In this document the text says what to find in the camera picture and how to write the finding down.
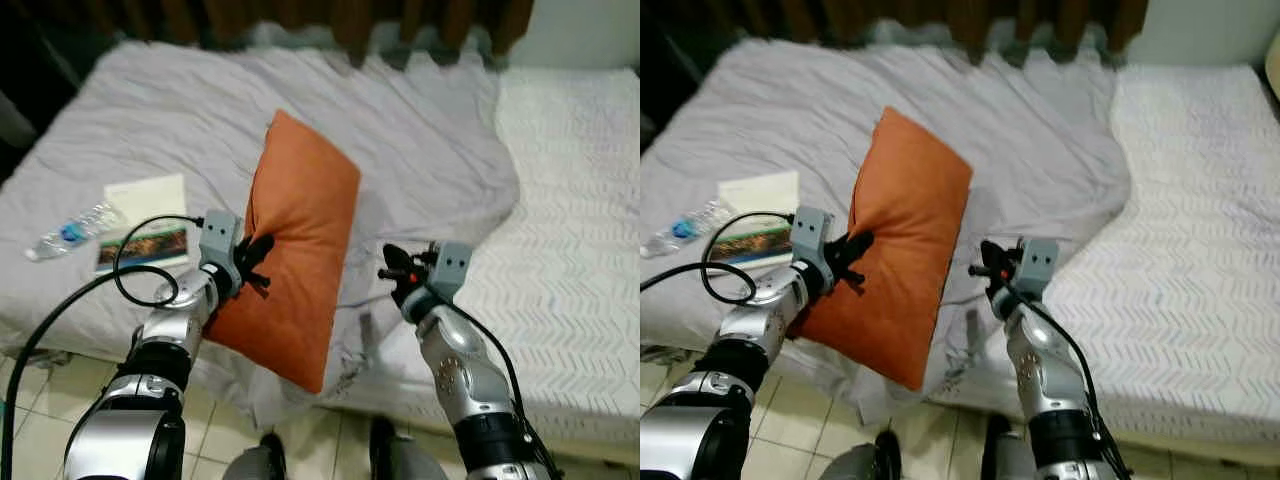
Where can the orange rectangular pillow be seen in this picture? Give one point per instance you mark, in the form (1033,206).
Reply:
(905,240)
(300,250)

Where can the white book with landscape photo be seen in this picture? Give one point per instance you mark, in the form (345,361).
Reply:
(150,200)
(765,195)

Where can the clear plastic water bottle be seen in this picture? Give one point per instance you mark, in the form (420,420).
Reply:
(70,233)
(685,230)

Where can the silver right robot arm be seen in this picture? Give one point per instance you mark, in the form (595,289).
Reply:
(1035,370)
(455,370)

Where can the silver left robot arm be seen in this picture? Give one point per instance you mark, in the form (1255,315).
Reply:
(165,335)
(755,320)

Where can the white quilted mattress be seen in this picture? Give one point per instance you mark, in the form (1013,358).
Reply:
(1190,250)
(570,250)

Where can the grey crumpled blanket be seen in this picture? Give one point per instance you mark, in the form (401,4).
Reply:
(150,120)
(760,110)

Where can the robot left leg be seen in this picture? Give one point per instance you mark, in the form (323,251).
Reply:
(865,460)
(255,460)

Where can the brown pleated curtain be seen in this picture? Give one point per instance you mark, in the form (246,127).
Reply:
(350,20)
(970,20)

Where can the beige bed base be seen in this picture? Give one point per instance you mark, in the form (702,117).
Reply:
(1200,450)
(590,452)

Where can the cream padded headboard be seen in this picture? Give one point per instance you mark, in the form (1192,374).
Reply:
(1274,65)

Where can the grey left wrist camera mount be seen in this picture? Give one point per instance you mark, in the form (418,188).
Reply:
(812,232)
(220,235)

